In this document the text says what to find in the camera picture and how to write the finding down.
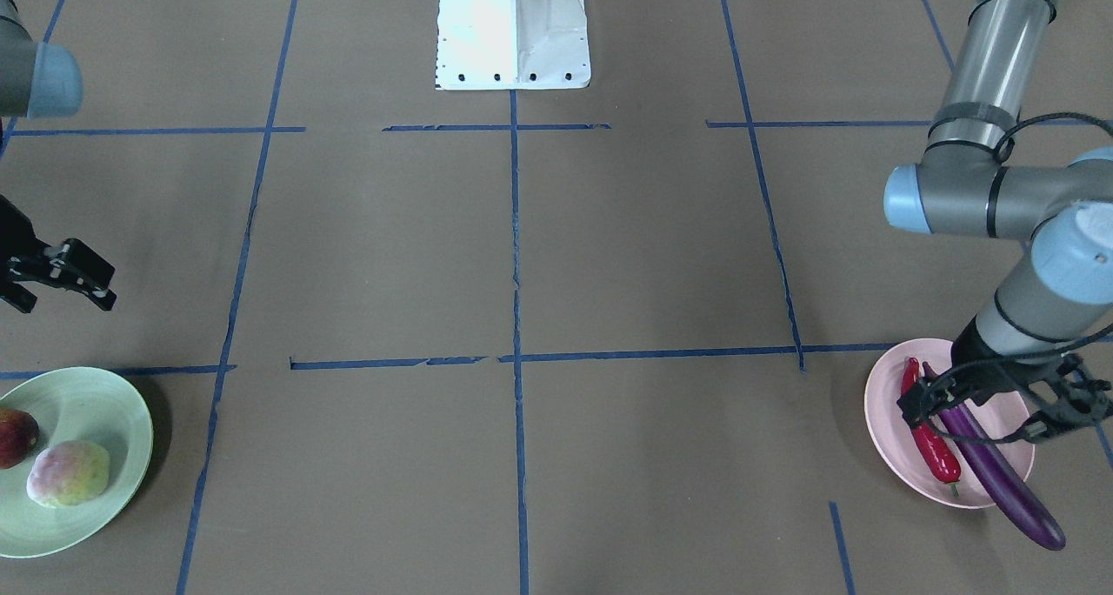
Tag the green pink peach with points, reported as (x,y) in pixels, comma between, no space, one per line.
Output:
(69,474)

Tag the green plate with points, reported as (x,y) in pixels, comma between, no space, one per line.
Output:
(96,439)

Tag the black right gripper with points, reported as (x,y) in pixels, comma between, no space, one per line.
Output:
(15,232)

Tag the red chili pepper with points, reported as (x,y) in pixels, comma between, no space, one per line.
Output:
(936,454)

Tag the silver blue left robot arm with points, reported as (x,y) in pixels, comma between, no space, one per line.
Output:
(963,186)

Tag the purple eggplant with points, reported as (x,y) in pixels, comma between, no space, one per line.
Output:
(998,477)

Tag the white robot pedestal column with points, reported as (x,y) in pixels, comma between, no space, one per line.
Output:
(512,44)

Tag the red yellow pomegranate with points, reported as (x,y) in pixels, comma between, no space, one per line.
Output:
(19,435)

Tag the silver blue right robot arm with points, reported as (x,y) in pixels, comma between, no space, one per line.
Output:
(42,80)

